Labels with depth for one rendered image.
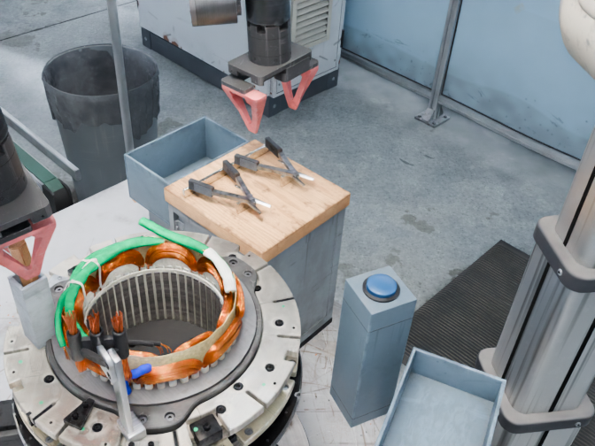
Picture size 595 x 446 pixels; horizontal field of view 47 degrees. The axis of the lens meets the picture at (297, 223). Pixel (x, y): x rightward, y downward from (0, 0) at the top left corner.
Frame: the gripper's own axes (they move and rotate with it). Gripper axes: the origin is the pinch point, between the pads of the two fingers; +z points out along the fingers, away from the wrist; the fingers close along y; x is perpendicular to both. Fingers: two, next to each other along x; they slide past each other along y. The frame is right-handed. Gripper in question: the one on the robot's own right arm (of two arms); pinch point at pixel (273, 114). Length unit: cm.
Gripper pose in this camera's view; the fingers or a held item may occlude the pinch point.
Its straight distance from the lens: 98.8
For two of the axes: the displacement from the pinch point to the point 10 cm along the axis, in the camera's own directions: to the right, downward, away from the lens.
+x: 7.4, 4.3, -5.2
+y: -6.7, 4.9, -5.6
